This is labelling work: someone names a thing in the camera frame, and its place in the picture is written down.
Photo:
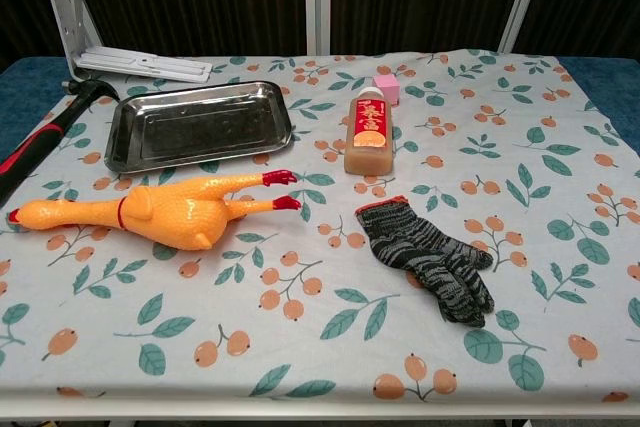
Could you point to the blue table cover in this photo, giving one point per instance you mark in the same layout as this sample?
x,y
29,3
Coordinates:
x,y
30,92

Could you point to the white slanted frame post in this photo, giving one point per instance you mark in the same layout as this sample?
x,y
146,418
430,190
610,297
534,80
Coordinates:
x,y
520,2

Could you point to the stainless steel rectangular tray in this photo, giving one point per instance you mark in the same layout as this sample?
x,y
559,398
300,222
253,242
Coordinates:
x,y
200,127

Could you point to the brown juice bottle red label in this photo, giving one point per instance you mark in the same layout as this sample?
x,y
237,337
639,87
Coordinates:
x,y
367,149

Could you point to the orange rubber toy chicken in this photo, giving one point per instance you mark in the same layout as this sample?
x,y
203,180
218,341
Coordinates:
x,y
165,212

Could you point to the black red claw hammer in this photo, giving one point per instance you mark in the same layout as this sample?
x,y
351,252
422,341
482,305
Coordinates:
x,y
45,137

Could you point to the small pink cube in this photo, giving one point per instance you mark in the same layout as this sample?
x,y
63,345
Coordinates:
x,y
389,84

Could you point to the grey black knitted glove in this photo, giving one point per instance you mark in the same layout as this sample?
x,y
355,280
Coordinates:
x,y
425,252

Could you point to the floral leaf fruit tablecloth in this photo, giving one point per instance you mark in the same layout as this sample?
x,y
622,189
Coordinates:
x,y
320,297

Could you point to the white metal folding bracket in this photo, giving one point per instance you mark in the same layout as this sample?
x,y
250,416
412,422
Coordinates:
x,y
145,64

